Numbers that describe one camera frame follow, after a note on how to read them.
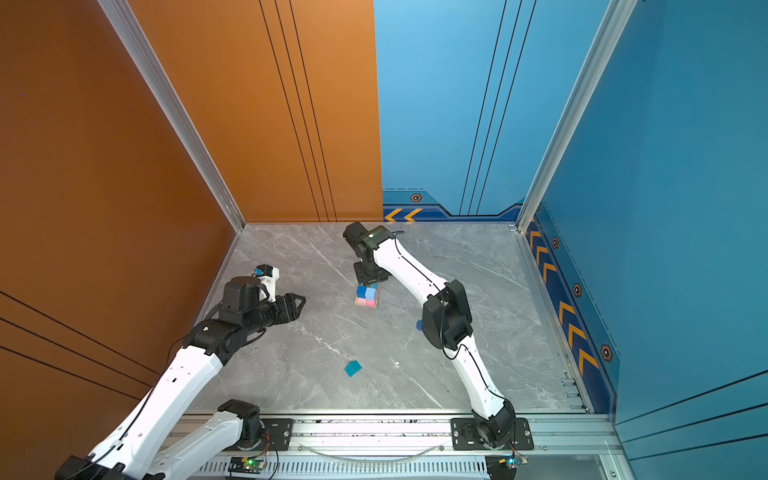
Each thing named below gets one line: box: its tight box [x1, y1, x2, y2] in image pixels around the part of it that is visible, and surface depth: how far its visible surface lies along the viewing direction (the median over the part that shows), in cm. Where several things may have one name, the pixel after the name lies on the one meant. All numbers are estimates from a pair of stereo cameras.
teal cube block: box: [344, 360, 363, 377], surface depth 86 cm
